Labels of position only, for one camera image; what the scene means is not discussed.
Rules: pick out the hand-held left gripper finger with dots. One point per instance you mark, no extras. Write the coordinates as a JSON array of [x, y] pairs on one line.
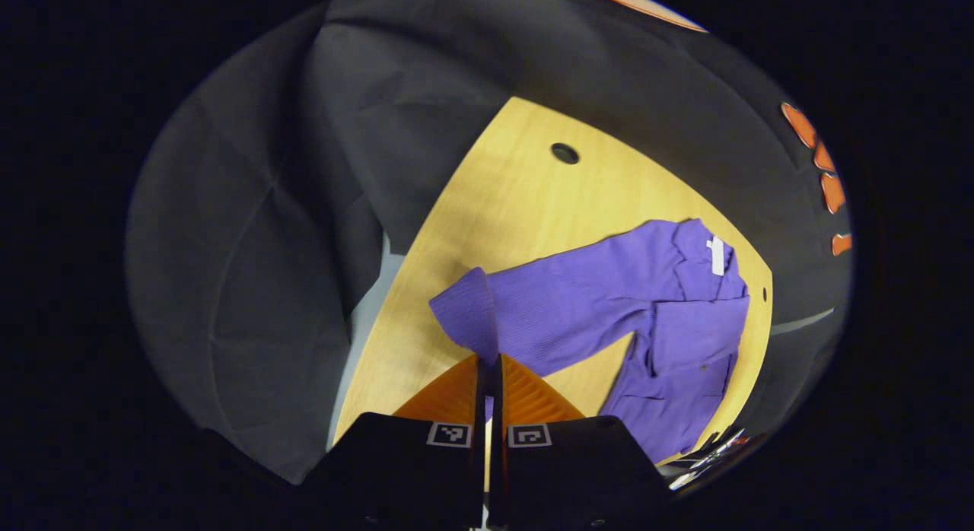
[[496, 409], [479, 409]]

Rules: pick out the purple shirt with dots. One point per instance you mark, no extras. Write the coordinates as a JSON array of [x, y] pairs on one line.
[[578, 303]]

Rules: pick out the black backdrop cloth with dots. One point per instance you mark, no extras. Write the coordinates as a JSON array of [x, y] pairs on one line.
[[251, 287]]

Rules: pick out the grey upright pole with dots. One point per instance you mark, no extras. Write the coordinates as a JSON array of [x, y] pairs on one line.
[[803, 321]]

